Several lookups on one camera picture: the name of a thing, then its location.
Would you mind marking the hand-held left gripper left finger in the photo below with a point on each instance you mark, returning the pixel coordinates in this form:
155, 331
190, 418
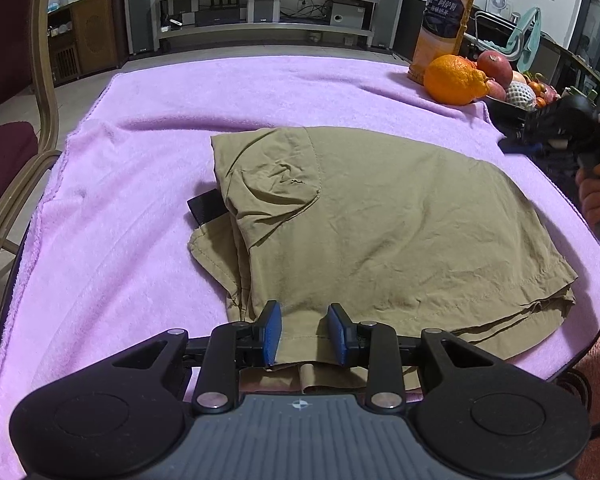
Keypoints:
271, 335

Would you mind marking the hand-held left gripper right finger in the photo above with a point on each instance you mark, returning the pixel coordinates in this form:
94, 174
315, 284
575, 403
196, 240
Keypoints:
339, 335

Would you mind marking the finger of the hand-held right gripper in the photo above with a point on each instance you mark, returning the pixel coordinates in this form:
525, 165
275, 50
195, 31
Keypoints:
520, 145

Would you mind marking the khaki pants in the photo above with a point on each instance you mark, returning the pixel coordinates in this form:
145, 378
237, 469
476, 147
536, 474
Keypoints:
380, 220

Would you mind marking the person's right hand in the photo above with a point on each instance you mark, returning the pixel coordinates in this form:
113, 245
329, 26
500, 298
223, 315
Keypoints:
592, 192

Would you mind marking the dragon fruit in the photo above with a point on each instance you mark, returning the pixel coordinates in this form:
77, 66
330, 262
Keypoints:
547, 91

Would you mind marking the fruit in white foam net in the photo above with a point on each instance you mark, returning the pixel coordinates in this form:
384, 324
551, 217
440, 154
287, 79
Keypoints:
521, 95

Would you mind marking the pale red apple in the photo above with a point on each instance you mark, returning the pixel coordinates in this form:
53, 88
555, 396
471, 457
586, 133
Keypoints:
497, 92

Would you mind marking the large bumpy orange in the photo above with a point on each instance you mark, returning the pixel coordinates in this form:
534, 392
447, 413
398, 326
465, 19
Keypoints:
452, 80

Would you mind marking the teal garment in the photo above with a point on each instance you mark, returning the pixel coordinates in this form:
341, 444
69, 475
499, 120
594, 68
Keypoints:
527, 35

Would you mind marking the metal office chair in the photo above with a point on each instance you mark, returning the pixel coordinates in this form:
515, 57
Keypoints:
490, 35

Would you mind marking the white fan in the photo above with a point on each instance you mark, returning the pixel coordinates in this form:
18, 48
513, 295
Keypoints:
497, 1

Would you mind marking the orange juice bottle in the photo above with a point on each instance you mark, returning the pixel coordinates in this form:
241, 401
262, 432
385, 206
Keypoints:
442, 15

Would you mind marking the purple towel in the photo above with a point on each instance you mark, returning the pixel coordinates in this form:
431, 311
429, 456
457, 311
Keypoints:
130, 235

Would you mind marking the grey speaker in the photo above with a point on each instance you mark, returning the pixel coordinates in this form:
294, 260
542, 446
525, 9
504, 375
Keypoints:
263, 11
347, 14

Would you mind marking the metal shelf unit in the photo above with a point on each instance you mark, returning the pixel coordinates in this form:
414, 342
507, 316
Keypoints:
265, 32

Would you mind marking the black media device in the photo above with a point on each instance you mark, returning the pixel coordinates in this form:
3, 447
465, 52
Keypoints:
220, 17

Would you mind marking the wooden cabinet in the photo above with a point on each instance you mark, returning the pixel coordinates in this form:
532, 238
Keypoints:
92, 35

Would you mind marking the maroon chair with gold frame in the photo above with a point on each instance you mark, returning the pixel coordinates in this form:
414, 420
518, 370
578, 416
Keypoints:
5, 170

